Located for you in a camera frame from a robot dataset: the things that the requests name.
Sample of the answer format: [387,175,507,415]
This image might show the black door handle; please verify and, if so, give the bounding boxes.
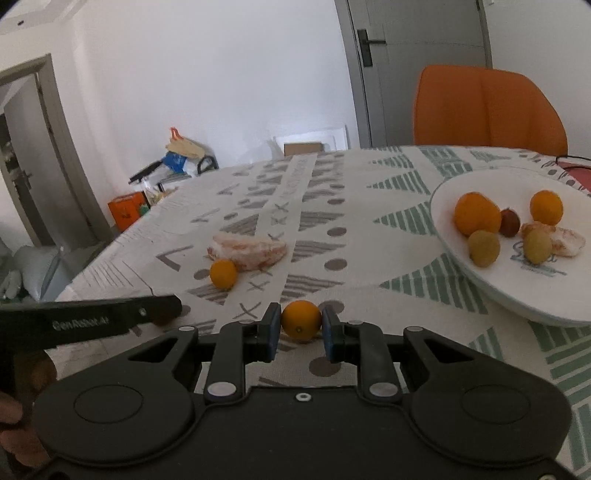
[358,28,386,68]

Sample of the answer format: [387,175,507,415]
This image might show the orange box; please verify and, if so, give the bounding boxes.
[108,194,151,232]

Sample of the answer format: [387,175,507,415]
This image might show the white plate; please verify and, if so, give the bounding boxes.
[429,167,591,328]

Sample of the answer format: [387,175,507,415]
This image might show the orange chair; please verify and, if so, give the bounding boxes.
[413,65,568,156]

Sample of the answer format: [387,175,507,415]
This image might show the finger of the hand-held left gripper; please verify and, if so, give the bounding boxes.
[133,295,183,330]

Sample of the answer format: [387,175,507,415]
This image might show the brown paper bag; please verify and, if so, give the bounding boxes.
[165,127,206,160]

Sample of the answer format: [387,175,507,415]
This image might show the dark red round fruit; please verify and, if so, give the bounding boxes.
[499,209,521,238]

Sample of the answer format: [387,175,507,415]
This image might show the small orange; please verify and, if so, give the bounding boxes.
[281,300,322,342]
[209,259,239,291]

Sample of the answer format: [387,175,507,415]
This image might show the black flat item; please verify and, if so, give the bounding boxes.
[128,159,165,184]

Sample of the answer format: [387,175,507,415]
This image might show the peeled pomelo piece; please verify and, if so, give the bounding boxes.
[519,222,586,257]
[206,233,288,271]

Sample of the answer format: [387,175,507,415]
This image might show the blue plastic bag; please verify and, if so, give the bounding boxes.
[163,151,188,174]

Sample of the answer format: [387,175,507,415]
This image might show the patterned tablecloth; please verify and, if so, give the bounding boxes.
[55,145,591,480]

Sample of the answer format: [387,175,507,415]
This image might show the large orange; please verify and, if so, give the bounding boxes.
[529,190,564,226]
[454,192,502,237]

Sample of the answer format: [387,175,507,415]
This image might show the person's left hand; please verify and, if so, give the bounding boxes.
[0,353,57,468]

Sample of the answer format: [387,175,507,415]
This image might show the colourful table mat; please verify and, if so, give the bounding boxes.
[564,164,591,193]

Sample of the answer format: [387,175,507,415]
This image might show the grey doorway frame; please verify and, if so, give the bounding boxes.
[0,53,114,254]

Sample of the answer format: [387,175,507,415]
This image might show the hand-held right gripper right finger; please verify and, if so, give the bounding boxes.
[322,306,532,402]

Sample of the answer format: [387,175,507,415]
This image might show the yellow-green round fruit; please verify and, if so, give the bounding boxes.
[468,230,501,268]
[523,229,553,265]

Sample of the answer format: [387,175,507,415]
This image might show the pale plastic sack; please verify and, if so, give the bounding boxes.
[13,244,63,302]

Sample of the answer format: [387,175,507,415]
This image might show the grey door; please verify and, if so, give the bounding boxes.
[336,0,493,149]

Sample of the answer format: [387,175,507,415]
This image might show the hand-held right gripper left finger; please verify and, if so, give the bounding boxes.
[60,302,281,402]

